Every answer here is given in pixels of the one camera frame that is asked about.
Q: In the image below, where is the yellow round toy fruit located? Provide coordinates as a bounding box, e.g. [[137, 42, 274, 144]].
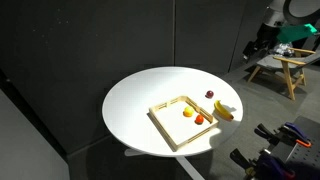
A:
[[183, 105, 195, 118]]

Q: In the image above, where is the white table base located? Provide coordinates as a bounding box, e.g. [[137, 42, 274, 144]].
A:
[[124, 148, 206, 180]]

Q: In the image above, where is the wooden armchair grey seat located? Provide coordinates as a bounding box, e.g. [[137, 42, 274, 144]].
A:
[[247, 47, 320, 101]]

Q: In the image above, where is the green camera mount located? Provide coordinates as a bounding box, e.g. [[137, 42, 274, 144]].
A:
[[276, 23, 318, 44]]

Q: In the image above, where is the light wooden tray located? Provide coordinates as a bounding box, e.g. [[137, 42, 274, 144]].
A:
[[148, 95, 220, 151]]

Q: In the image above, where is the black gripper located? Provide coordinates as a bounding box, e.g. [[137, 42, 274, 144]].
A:
[[242, 23, 280, 64]]

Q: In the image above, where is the purple spring clamp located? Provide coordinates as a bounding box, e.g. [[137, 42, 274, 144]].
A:
[[229, 148, 297, 180], [254, 121, 313, 149]]

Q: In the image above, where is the black perforated board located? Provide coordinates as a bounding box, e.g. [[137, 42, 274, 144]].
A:
[[266, 115, 320, 180]]

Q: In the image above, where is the crumpled clear plastic bag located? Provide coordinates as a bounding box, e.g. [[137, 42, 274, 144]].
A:
[[272, 42, 296, 57]]

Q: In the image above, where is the red-orange round toy fruit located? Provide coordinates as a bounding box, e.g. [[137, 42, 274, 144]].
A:
[[194, 114, 205, 125]]

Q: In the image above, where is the yellow banana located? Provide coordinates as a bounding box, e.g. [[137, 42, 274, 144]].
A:
[[213, 99, 235, 122]]

